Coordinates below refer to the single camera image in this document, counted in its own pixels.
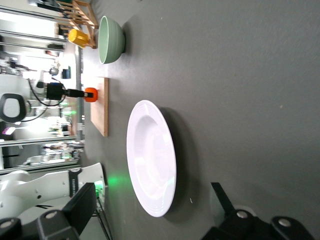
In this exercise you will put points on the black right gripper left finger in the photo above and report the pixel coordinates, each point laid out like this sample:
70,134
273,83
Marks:
82,207

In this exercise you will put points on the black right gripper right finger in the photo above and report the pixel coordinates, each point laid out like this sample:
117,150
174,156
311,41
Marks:
223,200

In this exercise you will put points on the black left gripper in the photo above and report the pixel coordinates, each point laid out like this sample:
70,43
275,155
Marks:
55,91

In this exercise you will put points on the white round plate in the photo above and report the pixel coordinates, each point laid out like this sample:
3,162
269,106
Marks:
152,160

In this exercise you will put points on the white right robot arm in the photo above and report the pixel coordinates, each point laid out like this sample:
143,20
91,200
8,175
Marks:
50,182

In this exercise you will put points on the wooden cutting board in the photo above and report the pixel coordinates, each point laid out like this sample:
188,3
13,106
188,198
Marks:
101,112

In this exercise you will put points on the yellow cup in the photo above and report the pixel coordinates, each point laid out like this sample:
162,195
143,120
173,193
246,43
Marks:
78,38

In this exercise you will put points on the pale green bowl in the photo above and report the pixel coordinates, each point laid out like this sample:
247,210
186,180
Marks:
112,40

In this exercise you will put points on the wooden mug rack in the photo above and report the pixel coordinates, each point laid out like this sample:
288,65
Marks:
82,12

